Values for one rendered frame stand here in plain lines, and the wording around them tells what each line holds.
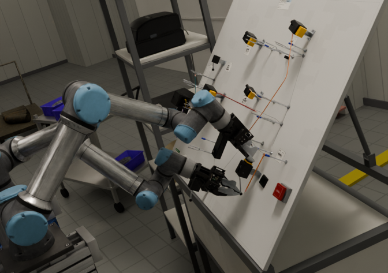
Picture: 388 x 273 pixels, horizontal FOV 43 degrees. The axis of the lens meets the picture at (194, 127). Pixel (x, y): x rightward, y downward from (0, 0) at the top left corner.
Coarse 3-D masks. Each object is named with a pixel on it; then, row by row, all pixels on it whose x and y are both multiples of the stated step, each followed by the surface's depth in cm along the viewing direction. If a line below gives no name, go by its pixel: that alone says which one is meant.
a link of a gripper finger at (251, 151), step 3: (246, 144) 186; (243, 147) 186; (246, 147) 186; (249, 147) 187; (252, 147) 187; (255, 147) 187; (246, 150) 187; (249, 150) 187; (252, 150) 187; (255, 150) 188; (249, 153) 187; (252, 153) 188; (249, 156) 187; (252, 156) 188; (249, 159) 188; (252, 159) 189
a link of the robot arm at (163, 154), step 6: (162, 150) 190; (168, 150) 191; (156, 156) 191; (162, 156) 189; (168, 156) 189; (174, 156) 190; (180, 156) 191; (156, 162) 190; (162, 162) 189; (168, 162) 189; (174, 162) 189; (180, 162) 190; (162, 168) 191; (168, 168) 190; (174, 168) 190; (180, 168) 190; (168, 174) 192
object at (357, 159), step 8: (328, 144) 225; (328, 152) 225; (336, 152) 218; (344, 152) 215; (344, 160) 214; (352, 160) 208; (360, 160) 205; (368, 160) 197; (360, 168) 204; (368, 168) 198; (376, 168) 196; (376, 176) 195; (384, 176) 190
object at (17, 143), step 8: (48, 128) 202; (56, 128) 200; (96, 128) 200; (16, 136) 220; (32, 136) 206; (40, 136) 203; (48, 136) 201; (8, 144) 211; (16, 144) 210; (24, 144) 208; (32, 144) 206; (40, 144) 204; (48, 144) 204; (8, 152) 209; (16, 152) 209; (24, 152) 209; (32, 152) 209; (16, 160) 211; (24, 160) 212
